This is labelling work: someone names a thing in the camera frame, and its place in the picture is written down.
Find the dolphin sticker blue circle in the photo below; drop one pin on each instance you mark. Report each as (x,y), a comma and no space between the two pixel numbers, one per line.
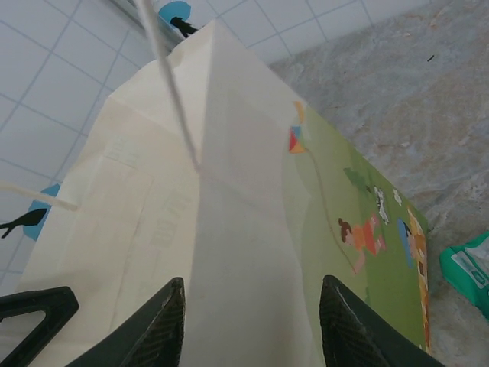
(23,221)
(183,25)

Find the illustrated white paper bag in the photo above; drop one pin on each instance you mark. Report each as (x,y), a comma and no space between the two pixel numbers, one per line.
(244,191)

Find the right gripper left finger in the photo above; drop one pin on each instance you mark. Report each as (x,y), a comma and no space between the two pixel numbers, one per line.
(153,336)

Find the teal green snack packet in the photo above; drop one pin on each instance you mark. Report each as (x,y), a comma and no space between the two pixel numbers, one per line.
(468,267)

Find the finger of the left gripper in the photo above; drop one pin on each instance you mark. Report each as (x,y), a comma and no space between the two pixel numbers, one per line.
(38,300)

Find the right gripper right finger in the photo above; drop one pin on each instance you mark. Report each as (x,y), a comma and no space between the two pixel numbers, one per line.
(351,340)

